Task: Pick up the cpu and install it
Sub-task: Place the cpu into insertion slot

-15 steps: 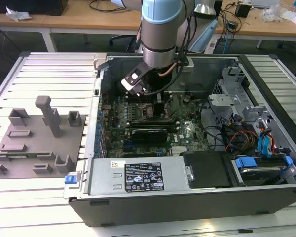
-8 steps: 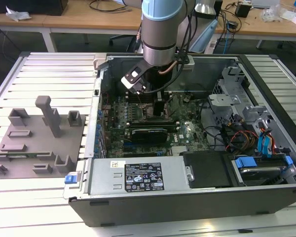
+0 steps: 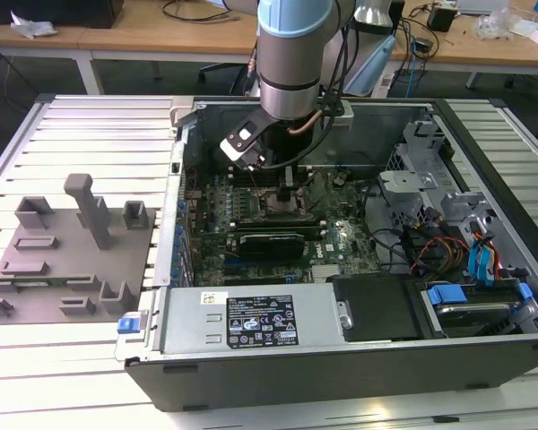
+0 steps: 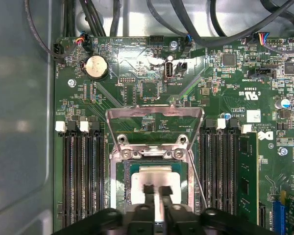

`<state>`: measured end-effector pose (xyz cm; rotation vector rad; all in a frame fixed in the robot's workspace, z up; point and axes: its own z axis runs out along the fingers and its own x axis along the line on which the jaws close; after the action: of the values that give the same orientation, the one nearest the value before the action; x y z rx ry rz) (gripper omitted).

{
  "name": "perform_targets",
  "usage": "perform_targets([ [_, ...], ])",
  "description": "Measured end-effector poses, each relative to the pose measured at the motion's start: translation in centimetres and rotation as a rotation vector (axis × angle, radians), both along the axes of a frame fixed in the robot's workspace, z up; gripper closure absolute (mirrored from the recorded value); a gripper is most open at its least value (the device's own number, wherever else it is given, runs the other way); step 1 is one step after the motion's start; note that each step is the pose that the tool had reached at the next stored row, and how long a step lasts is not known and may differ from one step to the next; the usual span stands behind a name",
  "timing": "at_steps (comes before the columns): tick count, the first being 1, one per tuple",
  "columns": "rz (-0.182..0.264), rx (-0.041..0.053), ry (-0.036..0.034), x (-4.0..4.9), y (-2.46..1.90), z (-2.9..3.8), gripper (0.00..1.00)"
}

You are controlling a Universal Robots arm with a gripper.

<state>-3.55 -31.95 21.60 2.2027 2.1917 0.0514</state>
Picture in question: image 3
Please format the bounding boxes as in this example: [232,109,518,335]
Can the metal socket cover frame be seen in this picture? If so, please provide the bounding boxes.
[302,166,331,213]

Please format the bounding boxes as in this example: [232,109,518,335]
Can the silver topped CPU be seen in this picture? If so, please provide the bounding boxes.
[267,199,302,216]

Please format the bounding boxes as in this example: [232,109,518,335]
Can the CPU socket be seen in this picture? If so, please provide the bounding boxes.
[256,186,309,220]

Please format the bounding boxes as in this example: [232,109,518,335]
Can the black RAM slot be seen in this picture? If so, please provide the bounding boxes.
[230,175,316,181]
[230,225,328,232]
[230,229,329,237]
[230,171,316,177]
[230,179,316,185]
[228,220,329,227]
[230,216,328,222]

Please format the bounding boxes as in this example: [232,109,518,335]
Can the black office chair base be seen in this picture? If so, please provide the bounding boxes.
[198,61,257,96]

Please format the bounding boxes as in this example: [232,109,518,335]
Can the green motherboard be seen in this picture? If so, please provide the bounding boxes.
[181,168,382,288]

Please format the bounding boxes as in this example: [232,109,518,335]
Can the silver drive cage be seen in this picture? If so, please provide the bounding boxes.
[377,119,538,335]

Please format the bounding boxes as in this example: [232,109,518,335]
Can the silver finned heatsink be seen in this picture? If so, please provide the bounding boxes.
[311,263,342,282]

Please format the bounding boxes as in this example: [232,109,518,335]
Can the black power supply label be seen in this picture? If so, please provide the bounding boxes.
[226,294,299,348]

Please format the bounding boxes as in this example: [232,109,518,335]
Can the black plastic cover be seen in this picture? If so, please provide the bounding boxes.
[330,275,421,344]

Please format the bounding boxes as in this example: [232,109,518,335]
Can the wooden desk with white legs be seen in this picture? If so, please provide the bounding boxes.
[385,0,538,90]
[0,20,264,98]

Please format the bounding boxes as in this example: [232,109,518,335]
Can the small black box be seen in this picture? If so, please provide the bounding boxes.
[427,6,458,33]

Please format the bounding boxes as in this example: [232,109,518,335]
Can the silver power supply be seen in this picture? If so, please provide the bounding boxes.
[159,286,349,357]

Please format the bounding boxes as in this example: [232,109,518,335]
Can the black and silver PC case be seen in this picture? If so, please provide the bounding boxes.
[115,96,538,413]

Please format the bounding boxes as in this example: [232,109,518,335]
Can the clear plastic bags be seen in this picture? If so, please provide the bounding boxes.
[473,8,515,42]

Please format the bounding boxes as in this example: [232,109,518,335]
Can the blue case latch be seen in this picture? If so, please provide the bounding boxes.
[117,313,143,335]

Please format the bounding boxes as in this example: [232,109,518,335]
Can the silver laptop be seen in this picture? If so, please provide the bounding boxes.
[456,0,508,15]

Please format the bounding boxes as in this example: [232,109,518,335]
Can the grey parts rack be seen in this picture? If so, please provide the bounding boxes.
[0,172,158,326]

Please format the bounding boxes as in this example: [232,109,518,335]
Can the hard disk in blue carrier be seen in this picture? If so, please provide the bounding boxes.
[423,280,534,338]

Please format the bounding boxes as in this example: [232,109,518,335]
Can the large black box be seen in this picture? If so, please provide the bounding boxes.
[0,0,126,29]

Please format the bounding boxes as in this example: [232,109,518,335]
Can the crumpled white paper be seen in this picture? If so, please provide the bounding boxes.
[9,9,58,40]

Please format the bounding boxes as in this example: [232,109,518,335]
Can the green RAM stick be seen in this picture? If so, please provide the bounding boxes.
[9,277,69,288]

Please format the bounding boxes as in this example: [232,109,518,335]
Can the copper coloured cable sleeve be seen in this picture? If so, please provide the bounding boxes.
[288,111,320,136]

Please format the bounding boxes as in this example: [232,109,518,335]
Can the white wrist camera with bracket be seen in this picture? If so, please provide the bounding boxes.
[218,111,270,172]

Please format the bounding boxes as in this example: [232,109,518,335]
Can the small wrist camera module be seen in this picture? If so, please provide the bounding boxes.
[335,100,356,132]

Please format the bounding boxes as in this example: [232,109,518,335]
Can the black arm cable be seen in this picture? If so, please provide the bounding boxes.
[257,0,358,171]

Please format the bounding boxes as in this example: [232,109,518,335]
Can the pale plastic case corner bracket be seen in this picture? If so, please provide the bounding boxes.
[169,96,195,132]

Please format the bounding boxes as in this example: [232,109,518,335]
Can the black sleeved cable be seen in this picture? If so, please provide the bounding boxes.
[401,214,434,274]

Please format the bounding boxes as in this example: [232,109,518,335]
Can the silver metal handle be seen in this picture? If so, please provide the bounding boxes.
[335,299,355,331]

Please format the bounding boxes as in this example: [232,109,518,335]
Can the yellow orange wire bundle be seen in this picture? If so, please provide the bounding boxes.
[441,239,472,272]

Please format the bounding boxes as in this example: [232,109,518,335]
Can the light blue flat cable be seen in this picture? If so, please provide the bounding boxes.
[468,236,488,288]
[481,228,499,284]

